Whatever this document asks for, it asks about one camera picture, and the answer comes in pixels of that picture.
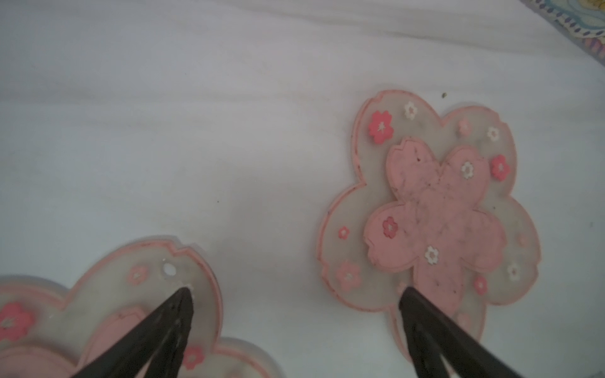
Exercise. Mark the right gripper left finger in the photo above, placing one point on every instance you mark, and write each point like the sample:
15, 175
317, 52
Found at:
156, 345

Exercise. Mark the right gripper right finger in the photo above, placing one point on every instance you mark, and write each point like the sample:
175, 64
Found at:
433, 339

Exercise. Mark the pink flower coaster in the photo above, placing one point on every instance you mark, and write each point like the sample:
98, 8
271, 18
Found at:
431, 209
50, 331

